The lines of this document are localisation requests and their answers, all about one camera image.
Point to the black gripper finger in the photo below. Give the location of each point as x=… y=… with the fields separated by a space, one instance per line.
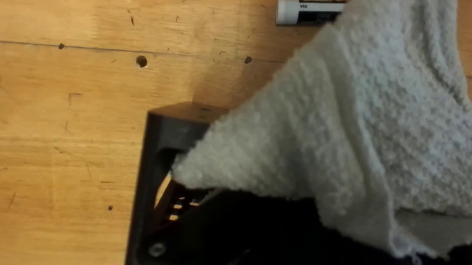
x=207 y=236

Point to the black perforated box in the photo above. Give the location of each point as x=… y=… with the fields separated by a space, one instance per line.
x=157 y=142

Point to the white terry towel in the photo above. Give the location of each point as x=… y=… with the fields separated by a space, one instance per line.
x=355 y=122

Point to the black and white marker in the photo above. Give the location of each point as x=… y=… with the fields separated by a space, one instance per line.
x=304 y=9

